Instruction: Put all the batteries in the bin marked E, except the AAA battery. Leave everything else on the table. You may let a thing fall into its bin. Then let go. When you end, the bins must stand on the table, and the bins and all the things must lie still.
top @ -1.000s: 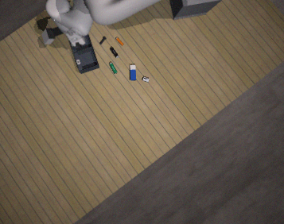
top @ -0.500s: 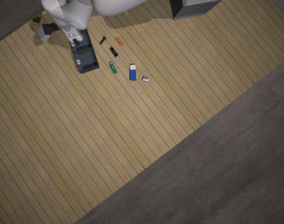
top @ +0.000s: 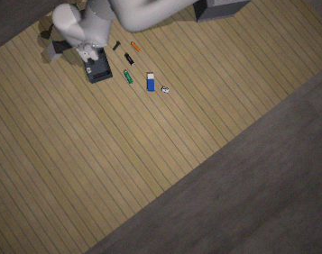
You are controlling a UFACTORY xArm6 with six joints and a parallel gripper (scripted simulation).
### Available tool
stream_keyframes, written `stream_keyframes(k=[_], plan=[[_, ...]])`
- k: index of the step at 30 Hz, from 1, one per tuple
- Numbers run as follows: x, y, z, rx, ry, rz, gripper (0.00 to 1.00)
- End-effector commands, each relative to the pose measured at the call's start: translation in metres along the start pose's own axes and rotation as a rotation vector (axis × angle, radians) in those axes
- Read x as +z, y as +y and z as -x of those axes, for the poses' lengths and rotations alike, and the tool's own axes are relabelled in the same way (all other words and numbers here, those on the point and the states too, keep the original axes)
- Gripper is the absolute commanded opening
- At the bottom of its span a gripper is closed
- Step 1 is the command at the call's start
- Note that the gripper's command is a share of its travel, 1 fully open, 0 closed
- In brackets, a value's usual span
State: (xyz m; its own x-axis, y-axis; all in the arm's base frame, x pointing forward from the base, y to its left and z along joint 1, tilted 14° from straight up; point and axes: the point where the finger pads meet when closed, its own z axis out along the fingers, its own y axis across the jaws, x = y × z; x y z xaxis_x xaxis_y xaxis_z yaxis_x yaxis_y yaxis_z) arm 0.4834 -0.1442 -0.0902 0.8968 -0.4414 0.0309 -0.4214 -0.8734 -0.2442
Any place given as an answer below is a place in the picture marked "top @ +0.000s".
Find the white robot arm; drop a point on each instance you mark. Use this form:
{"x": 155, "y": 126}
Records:
{"x": 133, "y": 15}

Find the green battery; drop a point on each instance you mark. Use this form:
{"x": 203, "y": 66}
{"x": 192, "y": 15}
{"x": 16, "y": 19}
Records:
{"x": 128, "y": 77}

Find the blue and white eraser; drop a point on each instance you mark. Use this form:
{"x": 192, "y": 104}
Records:
{"x": 150, "y": 82}

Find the black battery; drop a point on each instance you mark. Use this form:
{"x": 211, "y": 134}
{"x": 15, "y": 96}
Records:
{"x": 129, "y": 59}

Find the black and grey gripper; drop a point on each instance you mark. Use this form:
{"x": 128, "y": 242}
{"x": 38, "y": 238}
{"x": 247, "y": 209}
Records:
{"x": 89, "y": 54}

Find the black bin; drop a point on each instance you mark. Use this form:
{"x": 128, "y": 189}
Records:
{"x": 100, "y": 70}

